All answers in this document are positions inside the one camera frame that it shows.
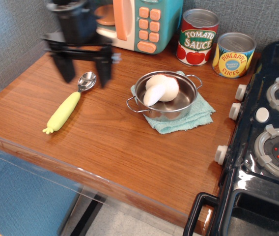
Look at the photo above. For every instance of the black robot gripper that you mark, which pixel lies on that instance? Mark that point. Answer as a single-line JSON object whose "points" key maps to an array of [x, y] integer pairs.
{"points": [[78, 39]]}

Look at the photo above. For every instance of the spoon with green handle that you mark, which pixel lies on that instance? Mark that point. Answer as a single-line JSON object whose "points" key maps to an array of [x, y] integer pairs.
{"points": [[64, 111]]}

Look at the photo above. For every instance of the toy microwave teal and cream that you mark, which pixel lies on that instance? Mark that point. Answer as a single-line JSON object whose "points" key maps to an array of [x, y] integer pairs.
{"points": [[144, 26]]}

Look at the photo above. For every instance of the white plush mushroom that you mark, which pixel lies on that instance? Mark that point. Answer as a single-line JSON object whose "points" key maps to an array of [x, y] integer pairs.
{"points": [[160, 87]]}

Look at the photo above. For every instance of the small steel pot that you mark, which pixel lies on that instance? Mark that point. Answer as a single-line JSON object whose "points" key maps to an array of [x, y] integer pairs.
{"points": [[166, 111]]}

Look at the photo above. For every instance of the tomato sauce can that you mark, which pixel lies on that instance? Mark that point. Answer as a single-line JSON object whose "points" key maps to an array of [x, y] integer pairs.
{"points": [[198, 32]]}

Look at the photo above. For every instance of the teal folded cloth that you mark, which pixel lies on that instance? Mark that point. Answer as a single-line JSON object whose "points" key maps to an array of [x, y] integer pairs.
{"points": [[200, 114]]}

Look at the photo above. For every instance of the clear acrylic table guard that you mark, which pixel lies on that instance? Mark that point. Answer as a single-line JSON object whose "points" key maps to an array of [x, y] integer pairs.
{"points": [[43, 196]]}

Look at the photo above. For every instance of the pineapple slices can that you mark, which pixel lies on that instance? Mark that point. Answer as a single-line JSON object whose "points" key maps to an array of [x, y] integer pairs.
{"points": [[233, 55]]}

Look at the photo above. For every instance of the black toy stove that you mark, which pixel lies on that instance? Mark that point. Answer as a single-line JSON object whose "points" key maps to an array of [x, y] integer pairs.
{"points": [[248, 200]]}

